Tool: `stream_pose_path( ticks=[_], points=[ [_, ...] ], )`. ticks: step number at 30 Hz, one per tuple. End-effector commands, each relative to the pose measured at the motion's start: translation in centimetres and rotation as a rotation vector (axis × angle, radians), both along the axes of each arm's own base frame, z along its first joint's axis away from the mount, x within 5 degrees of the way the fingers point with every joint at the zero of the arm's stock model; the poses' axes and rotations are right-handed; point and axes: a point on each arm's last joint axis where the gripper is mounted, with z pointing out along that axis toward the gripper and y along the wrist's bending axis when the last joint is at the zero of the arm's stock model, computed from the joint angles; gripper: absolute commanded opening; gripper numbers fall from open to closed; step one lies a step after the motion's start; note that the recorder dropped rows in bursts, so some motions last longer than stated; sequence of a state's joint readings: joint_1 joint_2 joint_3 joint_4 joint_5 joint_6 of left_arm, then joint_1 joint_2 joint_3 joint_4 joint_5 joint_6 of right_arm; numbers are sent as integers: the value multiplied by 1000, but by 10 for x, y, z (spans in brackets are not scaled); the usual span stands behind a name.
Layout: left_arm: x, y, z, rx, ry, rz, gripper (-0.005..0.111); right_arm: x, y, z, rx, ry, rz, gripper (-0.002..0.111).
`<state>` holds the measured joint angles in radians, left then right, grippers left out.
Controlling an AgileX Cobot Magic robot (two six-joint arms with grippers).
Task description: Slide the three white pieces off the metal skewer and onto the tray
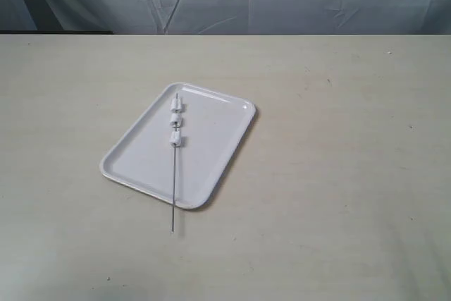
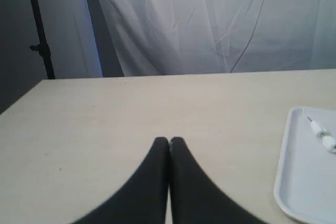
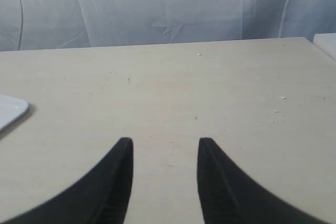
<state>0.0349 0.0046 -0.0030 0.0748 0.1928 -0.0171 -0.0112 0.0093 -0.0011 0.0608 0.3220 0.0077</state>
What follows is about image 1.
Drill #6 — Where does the white marshmallow bottom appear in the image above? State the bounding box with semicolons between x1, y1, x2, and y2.
169;129;184;147

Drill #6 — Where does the white marshmallow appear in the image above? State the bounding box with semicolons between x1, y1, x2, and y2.
171;97;185;113
169;129;184;147
170;113;183;129

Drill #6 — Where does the white marshmallow top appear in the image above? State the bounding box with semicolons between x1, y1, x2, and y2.
171;97;185;113

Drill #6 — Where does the thin metal skewer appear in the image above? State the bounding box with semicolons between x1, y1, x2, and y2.
171;92;179;235

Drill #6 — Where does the white rectangular plastic tray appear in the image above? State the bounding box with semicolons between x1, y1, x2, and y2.
99;82;256;209

